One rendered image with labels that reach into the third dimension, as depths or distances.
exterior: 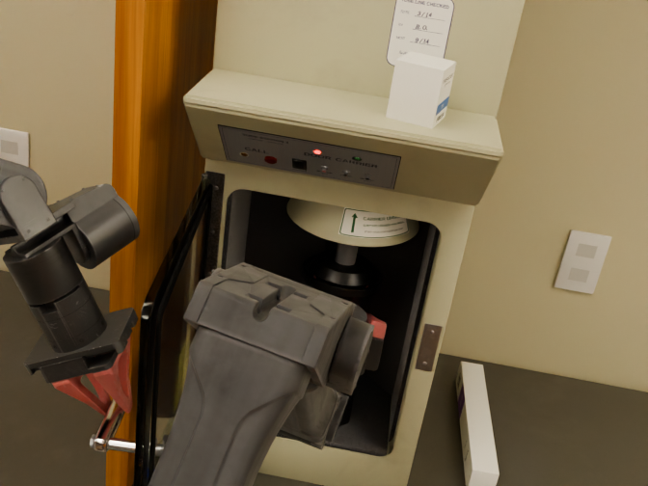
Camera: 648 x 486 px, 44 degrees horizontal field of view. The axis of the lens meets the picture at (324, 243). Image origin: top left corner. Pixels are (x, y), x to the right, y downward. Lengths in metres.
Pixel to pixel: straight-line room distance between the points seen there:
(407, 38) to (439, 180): 0.16
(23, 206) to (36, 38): 0.75
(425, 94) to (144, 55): 0.29
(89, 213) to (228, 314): 0.40
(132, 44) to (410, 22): 0.29
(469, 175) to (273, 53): 0.25
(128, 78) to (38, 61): 0.64
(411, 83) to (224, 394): 0.47
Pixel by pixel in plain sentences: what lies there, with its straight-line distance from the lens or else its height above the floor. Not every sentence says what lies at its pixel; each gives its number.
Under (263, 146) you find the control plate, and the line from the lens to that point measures 0.86.
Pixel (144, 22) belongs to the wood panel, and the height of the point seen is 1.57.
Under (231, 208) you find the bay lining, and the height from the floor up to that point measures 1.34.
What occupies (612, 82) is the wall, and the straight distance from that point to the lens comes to 1.37.
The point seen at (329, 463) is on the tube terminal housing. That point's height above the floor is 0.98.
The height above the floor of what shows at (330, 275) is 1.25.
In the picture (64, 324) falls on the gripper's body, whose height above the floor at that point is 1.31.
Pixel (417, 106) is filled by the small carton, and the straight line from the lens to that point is 0.82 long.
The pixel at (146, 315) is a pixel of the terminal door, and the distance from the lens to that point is 0.69.
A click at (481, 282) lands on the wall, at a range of 1.48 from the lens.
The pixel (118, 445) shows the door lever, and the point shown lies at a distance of 0.83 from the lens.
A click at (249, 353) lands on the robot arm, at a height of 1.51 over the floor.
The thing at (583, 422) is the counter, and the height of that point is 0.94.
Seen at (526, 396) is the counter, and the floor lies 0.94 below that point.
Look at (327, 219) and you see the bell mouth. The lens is 0.99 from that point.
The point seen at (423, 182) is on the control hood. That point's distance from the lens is 0.87.
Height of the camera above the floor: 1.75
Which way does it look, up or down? 26 degrees down
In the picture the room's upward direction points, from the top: 9 degrees clockwise
